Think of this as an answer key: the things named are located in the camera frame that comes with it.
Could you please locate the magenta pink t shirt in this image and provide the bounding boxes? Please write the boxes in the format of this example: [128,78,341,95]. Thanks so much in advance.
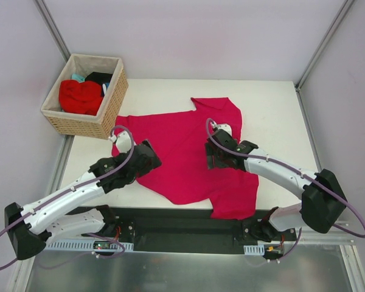
[116,97,259,220]

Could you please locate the wicker basket with liner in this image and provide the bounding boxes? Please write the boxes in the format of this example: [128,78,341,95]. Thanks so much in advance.
[41,54,128,139]

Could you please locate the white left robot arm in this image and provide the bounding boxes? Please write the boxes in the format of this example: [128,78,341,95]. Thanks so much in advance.
[4,140,162,260]

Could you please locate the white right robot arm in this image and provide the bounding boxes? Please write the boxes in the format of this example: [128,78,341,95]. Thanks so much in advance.
[205,128,347,242]

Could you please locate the red t shirt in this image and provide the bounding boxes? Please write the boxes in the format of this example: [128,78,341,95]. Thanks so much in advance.
[58,80,103,116]

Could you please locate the black t shirt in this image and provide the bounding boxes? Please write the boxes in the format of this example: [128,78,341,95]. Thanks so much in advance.
[85,72,113,90]

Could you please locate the light blue t shirt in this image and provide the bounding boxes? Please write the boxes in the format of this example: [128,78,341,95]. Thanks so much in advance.
[71,73,85,83]

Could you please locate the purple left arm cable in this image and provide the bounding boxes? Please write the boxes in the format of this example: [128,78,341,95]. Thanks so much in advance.
[0,130,137,272]

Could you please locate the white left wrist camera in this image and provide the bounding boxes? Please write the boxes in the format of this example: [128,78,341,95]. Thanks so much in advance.
[108,130,132,156]

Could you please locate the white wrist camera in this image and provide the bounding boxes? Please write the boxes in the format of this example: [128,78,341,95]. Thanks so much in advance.
[108,130,132,156]
[210,122,232,136]

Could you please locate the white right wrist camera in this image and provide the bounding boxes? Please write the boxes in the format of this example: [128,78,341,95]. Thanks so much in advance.
[210,122,232,136]

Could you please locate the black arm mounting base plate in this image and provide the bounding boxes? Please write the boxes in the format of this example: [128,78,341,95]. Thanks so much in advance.
[80,206,296,252]

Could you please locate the right white cable duct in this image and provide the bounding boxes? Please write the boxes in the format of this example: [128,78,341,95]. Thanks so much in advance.
[243,244,265,256]

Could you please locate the white cable duct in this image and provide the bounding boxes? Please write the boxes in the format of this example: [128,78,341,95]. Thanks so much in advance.
[243,244,265,256]
[45,239,134,252]

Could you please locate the left white cable duct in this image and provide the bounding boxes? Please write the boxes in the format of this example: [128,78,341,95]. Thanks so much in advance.
[45,239,134,252]

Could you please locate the aluminium frame rail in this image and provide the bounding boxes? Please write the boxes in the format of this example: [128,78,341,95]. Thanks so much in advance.
[300,227,355,245]

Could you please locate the right aluminium frame post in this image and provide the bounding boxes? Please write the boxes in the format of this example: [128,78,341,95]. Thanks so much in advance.
[294,0,356,92]

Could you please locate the aluminium frame post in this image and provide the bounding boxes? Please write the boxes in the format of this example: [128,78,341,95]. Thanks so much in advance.
[294,0,356,92]
[33,0,71,61]

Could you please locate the left aluminium frame post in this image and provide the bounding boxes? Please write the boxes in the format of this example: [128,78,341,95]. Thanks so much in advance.
[33,0,71,61]

